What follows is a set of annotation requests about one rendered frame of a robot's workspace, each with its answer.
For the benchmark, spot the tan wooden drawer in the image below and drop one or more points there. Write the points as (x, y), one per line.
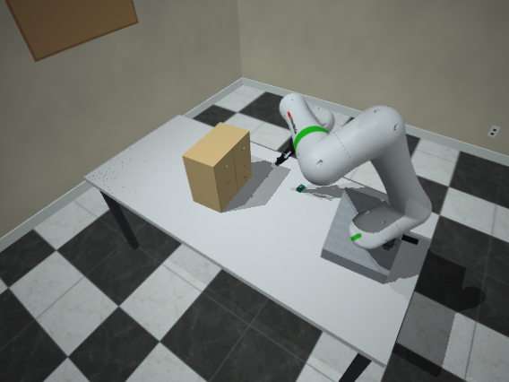
(244, 177)
(228, 196)
(226, 181)
(241, 165)
(241, 148)
(224, 165)

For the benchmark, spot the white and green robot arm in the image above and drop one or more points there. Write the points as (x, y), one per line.
(378, 135)

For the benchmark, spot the brown chest of drawers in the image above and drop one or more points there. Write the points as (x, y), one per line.
(202, 157)

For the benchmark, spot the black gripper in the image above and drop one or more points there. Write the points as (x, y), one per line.
(289, 151)

